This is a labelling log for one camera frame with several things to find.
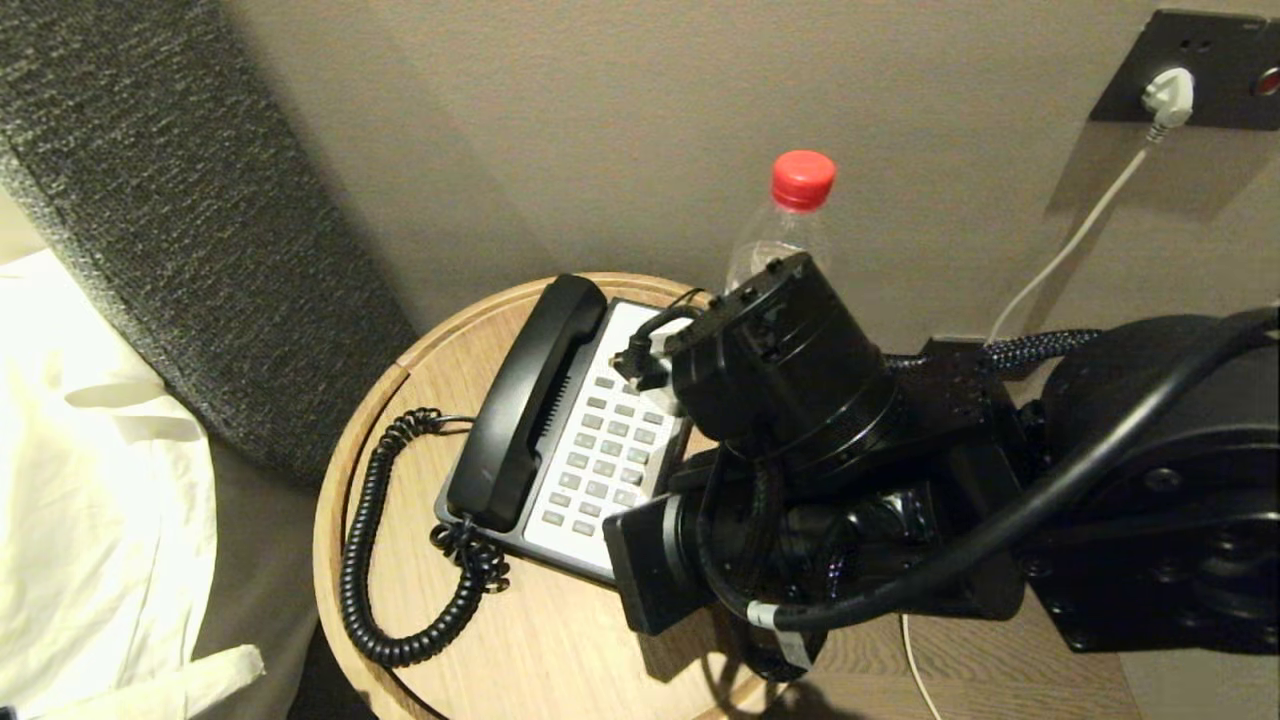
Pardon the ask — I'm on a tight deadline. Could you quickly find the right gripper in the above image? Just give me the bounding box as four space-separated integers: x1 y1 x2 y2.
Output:
603 468 947 638

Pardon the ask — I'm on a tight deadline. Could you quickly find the black phone handset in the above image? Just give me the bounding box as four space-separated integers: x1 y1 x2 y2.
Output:
446 274 609 534

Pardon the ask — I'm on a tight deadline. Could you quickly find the black and white desk telephone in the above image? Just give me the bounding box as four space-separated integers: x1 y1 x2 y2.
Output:
433 296 703 587

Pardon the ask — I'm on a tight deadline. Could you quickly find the round wooden side table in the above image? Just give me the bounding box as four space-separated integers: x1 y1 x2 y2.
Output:
313 271 776 720

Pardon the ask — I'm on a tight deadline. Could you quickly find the clear plastic bottle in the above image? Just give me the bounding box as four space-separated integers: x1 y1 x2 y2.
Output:
724 150 838 297

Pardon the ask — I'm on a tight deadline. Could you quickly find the grey-brown bed sheet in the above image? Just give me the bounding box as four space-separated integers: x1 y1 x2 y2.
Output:
188 438 323 720

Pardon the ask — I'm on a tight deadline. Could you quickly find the red bottle cap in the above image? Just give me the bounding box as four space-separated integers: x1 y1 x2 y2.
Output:
771 150 838 213

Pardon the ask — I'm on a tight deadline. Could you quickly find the white folded cloth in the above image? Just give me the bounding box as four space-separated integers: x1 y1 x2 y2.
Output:
25 644 267 720

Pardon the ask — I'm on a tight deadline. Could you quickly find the grey fabric headboard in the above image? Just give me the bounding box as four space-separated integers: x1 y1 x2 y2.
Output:
0 0 422 492

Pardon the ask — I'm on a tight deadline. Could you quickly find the white power plug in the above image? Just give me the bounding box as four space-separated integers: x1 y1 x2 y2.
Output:
1142 67 1196 130

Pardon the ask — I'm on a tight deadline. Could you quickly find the black coiled phone cord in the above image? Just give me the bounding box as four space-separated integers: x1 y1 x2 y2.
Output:
339 407 512 669

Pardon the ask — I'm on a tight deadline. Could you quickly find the black braided cable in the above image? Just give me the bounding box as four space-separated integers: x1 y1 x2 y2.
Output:
885 328 1106 378

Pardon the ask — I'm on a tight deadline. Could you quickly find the white power cable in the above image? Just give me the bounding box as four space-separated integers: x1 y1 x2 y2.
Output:
899 124 1169 720

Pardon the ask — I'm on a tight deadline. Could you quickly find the dark wall socket plate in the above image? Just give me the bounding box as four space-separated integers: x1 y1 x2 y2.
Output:
1088 8 1280 132

